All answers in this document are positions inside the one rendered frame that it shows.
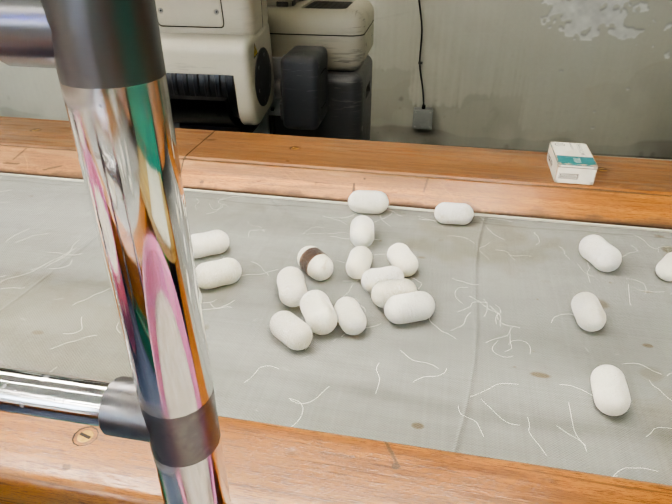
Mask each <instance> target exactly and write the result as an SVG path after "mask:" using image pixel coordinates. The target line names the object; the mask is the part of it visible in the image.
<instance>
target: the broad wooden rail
mask: <svg viewBox="0 0 672 504"><path fill-rule="evenodd" d="M175 135H176V142H177V148H178V155H179V162H180V168H181V175H182V181H183V188H186V189H198V190H209V191H221V192H233V193H245V194H257V195H268V196H280V197H292V198H304V199H315V200H327V201H339V202H348V198H349V196H350V195H351V194H352V193H353V192H354V191H357V190H371V191H381V192H383V193H385V194H386V195H387V197H388V200H389V204H388V206H398V207H410V208H421V209H433V210H435V208H436V207H437V205H438V204H440V203H442V202H451V203H465V204H468V205H469V206H471V208H472V209H473V212H474V213H480V214H492V215H504V216H516V217H527V218H539V219H551V220H563V221H575V222H586V223H598V224H610V225H622V226H634V227H645V228H657V229H669V230H672V161H669V160H654V159H639V158H624V157H608V156H593V155H592V156H593V158H594V159H595V161H596V163H597V165H598V168H597V172H596V176H595V180H594V184H593V185H583V184H570V183H556V182H554V180H553V177H552V174H551V171H550V168H549V165H548V162H547V154H548V152H533V151H518V150H503V149H487V148H472V147H457V146H442V145H427V144H412V143H397V142H381V141H366V140H351V139H336V138H321V137H306V136H291V135H275V134H260V133H245V132H230V131H215V130H200V129H185V128H175ZM0 173H9V174H21V175H33V176H44V177H56V178H68V179H80V180H84V179H83V175H82V171H81V167H80V163H79V159H78V155H77V151H76V147H75V143H74V139H73V135H72V131H71V127H70V123H69V121H63V120H48V119H33V118H18V117H3V116H0Z"/></svg>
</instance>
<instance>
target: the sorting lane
mask: <svg viewBox="0 0 672 504"><path fill-rule="evenodd" d="M184 195H185V201H186V208H187V214H188V221H189V228H190V234H191V235H192V234H196V233H204V232H209V231H212V230H221V231H223V232H225V233H226V234H227V235H228V237H229V242H230V243H229V247H228V249H227V250H226V251H225V252H223V253H221V254H216V255H209V256H206V257H202V258H194V261H195V267H197V266H198V265H199V264H201V263H204V262H209V261H215V260H219V259H223V258H233V259H235V260H237V261H238V262H239V264H240V265H241V268H242V274H241V276H240V278H239V280H238V281H237V282H235V283H233V284H229V285H223V286H219V287H216V288H212V289H203V288H200V287H199V286H198V287H199V291H200V292H201V294H202V303H201V307H202V314H203V320H204V327H205V333H206V340H207V347H208V353H209V360H210V367H211V373H212V380H213V386H214V393H215V400H216V406H217V413H218V416H224V417H231V418H237V419H244V420H250V421H256V422H263V423H269V424H276V425H282V426H289V427H295V428H302V429H308V430H315V431H321V432H328V433H334V434H341V435H347V436H354V437H360V438H367V439H373V440H380V441H386V442H393V443H399V444H406V445H412V446H419V447H425V448H432V449H438V450H445V451H451V452H457V453H464V454H470V455H477V456H483V457H490V458H496V459H503V460H509V461H516V462H522V463H529V464H535V465H542V466H548V467H555V468H561V469H568V470H574V471H581V472H587V473H594V474H600V475H607V476H613V477H620V478H626V479H633V480H639V481H646V482H652V483H658V484H665V485H671V486H672V281H664V280H662V279H660V278H659V277H658V276H657V274H656V266H657V264H658V263H659V262H660V261H661V260H662V259H663V258H664V256H665V255H666V254H668V253H670V252H672V230H669V229H657V228H645V227H634V226H622V225H610V224H598V223H586V222H575V221H563V220H551V219H539V218H527V217H516V216H504V215H492V214H480V213H474V216H473V219H472V220H471V222H469V223H468V224H466V225H458V224H442V223H440V222H438V221H437V220H436V218H435V216H434V211H435V210H433V209H421V208H410V207H398V206H388V207H387V209H386V210H385V211H384V212H382V213H380V214H368V213H357V212H354V211H353V210H351V209H350V207H349V205H348V202H339V201H327V200H315V199H304V198H292V197H280V196H268V195H257V194H245V193H233V192H221V191H209V190H198V189H186V188H184ZM360 215H364V216H367V217H369V218H370V219H371V220H372V221H373V223H374V240H373V242H372V244H371V245H370V246H368V247H367V248H368V249H369V250H370V251H371V253H372V256H373V259H372V263H371V266H370V269H372V268H382V267H386V266H392V265H391V264H390V262H389V261H388V259H387V251H388V249H389V248H390V246H392V245H393V244H395V243H403V244H405V245H407V246H408V247H409V249H410V250H411V252H412V253H413V254H414V255H415V257H416V258H417V260H418V269H417V271H416V272H415V274H413V275H412V276H409V277H404V278H405V279H409V280H411V281H412V282H413V283H414V284H415V285H416V287H417V291H424V292H427V293H428V294H430V295H431V296H432V297H433V299H434V301H435V310H434V313H433V314H432V316H431V317H430V318H428V319H426V320H422V321H417V322H412V323H405V324H394V323H392V322H390V321H389V320H388V319H387V317H386V316H385V313H384V308H381V307H378V306H377V305H375V304H374V302H373V301H372V298H371V293H369V292H367V291H366V290H364V288H363V287H362V285H361V279H353V278H351V277H350V276H349V275H348V274H347V272H346V263H347V260H348V257H349V254H350V252H351V250H352V249H353V248H355V247H356V246H354V245H353V244H352V242H351V240H350V225H351V222H352V220H353V219H354V218H355V217H357V216H360ZM593 234H595V235H599V236H601V237H602V238H604V239H605V240H606V241H607V242H608V243H609V244H611V245H612V246H614V247H615V248H617V249H618V250H619V251H620V253H621V256H622V261H621V264H620V266H619V267H618V268H617V269H616V270H614V271H611V272H602V271H600V270H598V269H597V268H595V267H594V266H593V265H592V264H591V263H590V262H589V261H588V260H586V259H585V258H583V257H582V256H581V254H580V252H579V243H580V241H581V240H582V239H583V238H584V237H586V236H588V235H593ZM305 246H315V247H317V248H319V249H320V250H322V251H323V252H324V253H325V254H326V255H328V256H329V258H330V259H331V260H332V263H333V273H332V274H331V276H330V277H329V278H328V279H326V280H322V281H318V280H315V279H313V278H311V277H310V276H309V275H307V274H306V273H305V272H304V271H303V270H302V269H301V268H300V266H299V264H298V262H297V256H298V253H299V251H300V250H301V249H302V248H303V247H305ZM289 266H292V267H296V268H298V269H300V270H301V271H302V273H303V275H304V279H305V285H306V288H307V292H308V291H311V290H320V291H322V292H324V293H325V294H326V295H327V296H328V298H329V300H330V302H331V304H332V306H333V308H334V305H335V303H336V302H337V301H338V300H339V299H340V298H342V297H346V296H347V297H352V298H354V299H355V300H356V301H357V302H358V303H359V305H360V307H361V309H362V310H363V312H364V314H365V316H366V319H367V324H366V327H365V329H364V331H363V332H362V333H360V334H358V335H349V334H347V333H345V332H344V331H343V330H342V328H341V327H340V325H339V323H338V322H337V325H336V327H335V329H334V330H333V331H332V332H330V333H329V334H326V335H318V334H315V333H313V332H312V335H313V336H312V341H311V343H310V345H309V346H308V347H307V348H305V349H303V350H299V351H296V350H292V349H290V348H289V347H287V346H286V345H285V344H284V343H282V342H281V341H280V340H279V339H277V338H276V337H275V336H274V335H273V334H272V332H271V330H270V320H271V318H272V316H273V315H274V314H275V313H277V312H279V311H290V312H291V313H293V314H294V315H296V316H297V317H298V318H300V319H301V320H303V321H304V322H305V323H306V321H305V318H304V316H303V314H302V312H301V309H300V306H297V307H289V306H286V305H285V304H283V303H282V302H281V300H280V298H279V289H278V285H277V276H278V274H279V272H280V271H281V270H282V269H283V268H285V267H289ZM580 292H590V293H592V294H594V295H595V296H596V297H597V298H598V300H599V302H600V304H601V306H602V308H603V310H604V312H605V314H606V323H605V325H604V326H603V327H602V328H601V329H600V330H598V331H594V332H590V331H586V330H584V329H582V328H581V327H580V326H579V325H578V324H577V321H576V319H575V316H574V314H573V311H572V308H571V301H572V299H573V297H574V296H575V295H576V294H578V293H580ZM605 364H608V365H613V366H615V367H617V368H619V369H620V370H621V371H622V372H623V374H624V376H625V379H626V382H627V386H628V389H629V393H630V397H631V403H630V407H629V409H628V410H627V411H626V412H625V413H624V414H622V415H619V416H610V415H606V414H604V413H602V412H601V411H600V410H599V409H598V408H597V406H596V405H595V402H594V399H593V394H592V388H591V383H590V377H591V374H592V372H593V370H594V369H595V368H597V367H598V366H600V365H605ZM0 365H5V366H12V367H19V368H26V369H32V370H39V371H46V372H53V373H60V374H67V375H74V376H81V377H87V378H94V379H101V380H108V381H113V380H114V379H115V378H117V377H120V376H127V377H132V372H131V368H130V364H129V360H128V356H127V352H126V348H125V344H124V340H123V336H122V332H121V328H120V324H119V320H118V316H117V312H116V308H115V304H114V300H113V296H112V292H111V288H110V284H109V280H108V276H107V272H106V268H105V264H104V260H103V256H102V252H101V248H100V244H99V240H98V235H97V231H96V227H95V223H94V219H93V215H92V211H91V207H90V203H89V199H88V195H87V191H86V187H85V183H84V180H80V179H68V178H56V177H44V176H33V175H21V174H9V173H0Z"/></svg>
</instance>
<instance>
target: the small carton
mask: <svg viewBox="0 0 672 504"><path fill-rule="evenodd" d="M547 162H548V165H549V168H550V171H551V174H552V177H553V180H554V182H556V183H570V184H583V185H593V184H594V180H595V176H596V172H597V168H598V165H597V163H596V161H595V159H594V158H593V156H592V154H591V152H590V150H589V148H588V146H587V145H586V144H584V143H568V142H552V141H551V142H550V145H549V149H548V154H547Z"/></svg>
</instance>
